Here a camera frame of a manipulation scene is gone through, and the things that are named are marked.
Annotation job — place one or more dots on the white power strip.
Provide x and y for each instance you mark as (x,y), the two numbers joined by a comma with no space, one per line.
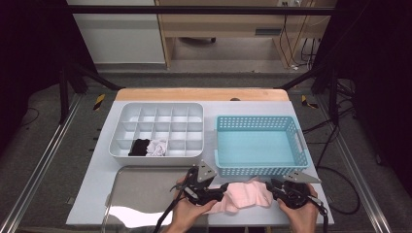
(290,2)

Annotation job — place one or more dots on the person's right hand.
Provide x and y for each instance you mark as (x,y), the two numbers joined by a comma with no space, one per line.
(302,220)

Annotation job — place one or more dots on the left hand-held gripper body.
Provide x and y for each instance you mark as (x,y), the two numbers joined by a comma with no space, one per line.
(199,191)

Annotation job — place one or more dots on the person's left hand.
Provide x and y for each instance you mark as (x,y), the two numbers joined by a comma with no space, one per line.
(186,216)

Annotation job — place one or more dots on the pink sock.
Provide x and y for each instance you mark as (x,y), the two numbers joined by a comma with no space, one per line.
(226,207)
(249,194)

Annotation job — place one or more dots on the blue perforated plastic basket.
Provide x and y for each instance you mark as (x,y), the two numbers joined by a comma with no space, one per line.
(259,149)

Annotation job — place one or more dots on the aluminium rail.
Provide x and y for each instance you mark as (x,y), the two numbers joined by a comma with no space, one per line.
(352,168)
(40,168)

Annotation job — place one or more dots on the dark curtain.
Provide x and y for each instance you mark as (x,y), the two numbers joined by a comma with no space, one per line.
(382,81)
(26,48)

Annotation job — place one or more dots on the transparent grey box lid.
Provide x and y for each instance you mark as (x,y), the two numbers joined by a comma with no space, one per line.
(145,184)

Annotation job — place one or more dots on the yellow black tape strip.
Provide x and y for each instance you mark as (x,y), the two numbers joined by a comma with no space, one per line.
(306,102)
(99,102)

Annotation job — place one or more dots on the white sock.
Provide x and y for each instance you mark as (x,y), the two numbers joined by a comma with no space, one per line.
(160,145)
(154,152)

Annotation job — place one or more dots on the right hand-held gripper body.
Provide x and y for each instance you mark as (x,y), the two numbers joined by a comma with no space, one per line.
(294,194)

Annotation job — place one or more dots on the black metal stand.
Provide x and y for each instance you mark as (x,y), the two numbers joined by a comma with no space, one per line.
(63,97)
(333,97)

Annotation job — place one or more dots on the wooden desk unit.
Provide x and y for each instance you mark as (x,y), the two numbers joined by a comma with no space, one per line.
(223,22)

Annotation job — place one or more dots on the white compartment storage box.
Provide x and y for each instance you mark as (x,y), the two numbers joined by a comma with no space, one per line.
(155,160)

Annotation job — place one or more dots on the white cabinet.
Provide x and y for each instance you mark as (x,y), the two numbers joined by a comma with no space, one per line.
(120,39)

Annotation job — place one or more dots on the black horizontal bar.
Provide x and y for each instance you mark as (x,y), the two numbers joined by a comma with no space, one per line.
(194,9)

